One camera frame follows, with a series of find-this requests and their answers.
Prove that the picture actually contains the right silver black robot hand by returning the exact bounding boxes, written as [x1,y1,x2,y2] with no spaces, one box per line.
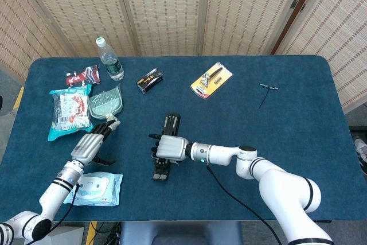
[148,133,192,162]

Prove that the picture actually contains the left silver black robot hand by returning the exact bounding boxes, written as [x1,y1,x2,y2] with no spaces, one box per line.
[70,120,121,167]

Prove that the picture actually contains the black folding laptop stand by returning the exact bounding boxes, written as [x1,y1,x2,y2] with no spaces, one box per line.
[151,114,182,182]

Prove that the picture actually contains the blue robot base seat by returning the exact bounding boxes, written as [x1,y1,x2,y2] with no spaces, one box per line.
[120,221,243,245]

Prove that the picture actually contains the teal white snack bag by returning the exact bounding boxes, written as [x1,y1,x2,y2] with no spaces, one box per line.
[47,84,96,142]

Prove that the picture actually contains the light blue wet wipes pack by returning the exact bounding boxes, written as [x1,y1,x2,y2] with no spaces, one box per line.
[63,172,123,207]

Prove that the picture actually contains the green plastic dustpan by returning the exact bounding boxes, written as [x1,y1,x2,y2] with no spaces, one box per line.
[88,83,124,125]

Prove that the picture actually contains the red black card packet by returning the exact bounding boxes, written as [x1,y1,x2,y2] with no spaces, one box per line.
[65,64,101,87]

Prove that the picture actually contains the small black cardboard box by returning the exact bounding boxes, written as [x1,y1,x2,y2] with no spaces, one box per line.
[136,68,165,95]

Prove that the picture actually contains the razor in yellow blister pack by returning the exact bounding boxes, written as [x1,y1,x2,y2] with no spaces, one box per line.
[190,62,233,101]

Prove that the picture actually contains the clear plastic water bottle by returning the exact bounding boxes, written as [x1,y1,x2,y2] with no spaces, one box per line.
[95,37,125,81]

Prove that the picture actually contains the blue table mat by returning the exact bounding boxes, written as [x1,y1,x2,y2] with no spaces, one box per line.
[0,55,361,223]

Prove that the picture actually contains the white box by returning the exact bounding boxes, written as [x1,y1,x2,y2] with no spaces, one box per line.
[48,226,85,245]

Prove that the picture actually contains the metal bar with black tie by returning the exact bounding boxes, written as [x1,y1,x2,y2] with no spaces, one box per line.
[258,83,279,110]

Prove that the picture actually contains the bamboo folding screen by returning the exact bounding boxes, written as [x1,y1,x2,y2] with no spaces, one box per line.
[0,0,367,114]

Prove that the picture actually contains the grey sneaker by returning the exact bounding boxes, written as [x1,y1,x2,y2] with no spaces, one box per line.
[354,138,367,176]

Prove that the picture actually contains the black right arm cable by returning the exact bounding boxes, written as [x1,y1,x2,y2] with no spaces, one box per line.
[204,163,283,245]

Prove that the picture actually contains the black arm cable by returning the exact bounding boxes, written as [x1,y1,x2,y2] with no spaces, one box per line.
[204,163,283,245]
[28,181,81,242]

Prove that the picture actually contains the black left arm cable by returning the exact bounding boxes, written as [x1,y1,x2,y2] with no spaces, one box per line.
[28,181,81,242]

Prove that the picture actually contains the black floor cables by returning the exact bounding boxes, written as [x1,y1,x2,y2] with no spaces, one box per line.
[94,221,121,245]

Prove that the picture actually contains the brown wooden post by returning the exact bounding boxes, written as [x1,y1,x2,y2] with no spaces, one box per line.
[271,0,325,55]

